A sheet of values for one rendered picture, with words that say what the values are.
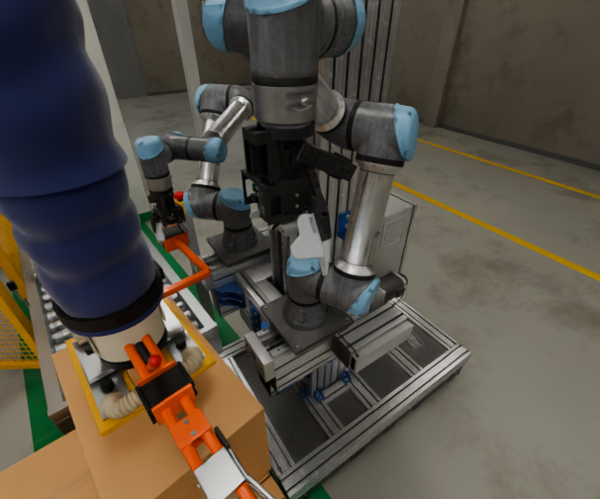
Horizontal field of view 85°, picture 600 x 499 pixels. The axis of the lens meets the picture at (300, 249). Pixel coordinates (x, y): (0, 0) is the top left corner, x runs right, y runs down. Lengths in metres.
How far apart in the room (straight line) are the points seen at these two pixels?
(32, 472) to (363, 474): 1.36
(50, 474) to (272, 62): 1.49
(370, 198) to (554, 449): 1.87
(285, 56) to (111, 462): 0.96
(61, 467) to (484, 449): 1.89
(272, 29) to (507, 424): 2.22
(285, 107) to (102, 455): 0.93
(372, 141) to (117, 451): 0.97
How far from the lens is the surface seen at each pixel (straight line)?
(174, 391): 0.77
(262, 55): 0.38
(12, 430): 2.55
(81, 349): 1.11
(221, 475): 0.68
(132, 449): 1.04
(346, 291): 0.86
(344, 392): 1.88
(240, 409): 1.01
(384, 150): 0.78
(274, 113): 0.39
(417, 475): 2.02
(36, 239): 0.73
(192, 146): 1.09
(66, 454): 1.61
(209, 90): 1.44
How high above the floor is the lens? 1.82
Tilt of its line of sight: 36 degrees down
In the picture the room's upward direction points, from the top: straight up
